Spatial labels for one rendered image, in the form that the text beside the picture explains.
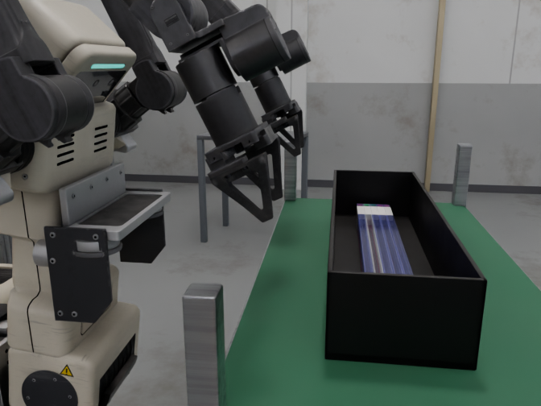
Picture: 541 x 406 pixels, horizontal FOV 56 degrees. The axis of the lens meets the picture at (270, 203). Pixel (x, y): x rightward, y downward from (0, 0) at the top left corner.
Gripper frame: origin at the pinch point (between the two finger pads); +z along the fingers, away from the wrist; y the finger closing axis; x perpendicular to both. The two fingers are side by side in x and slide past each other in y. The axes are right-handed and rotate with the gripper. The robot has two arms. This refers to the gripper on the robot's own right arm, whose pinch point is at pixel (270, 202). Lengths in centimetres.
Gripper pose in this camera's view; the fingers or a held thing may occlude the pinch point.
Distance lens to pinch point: 62.7
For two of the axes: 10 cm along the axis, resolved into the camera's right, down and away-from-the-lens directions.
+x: -8.9, 4.0, 2.4
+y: 1.4, -2.6, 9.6
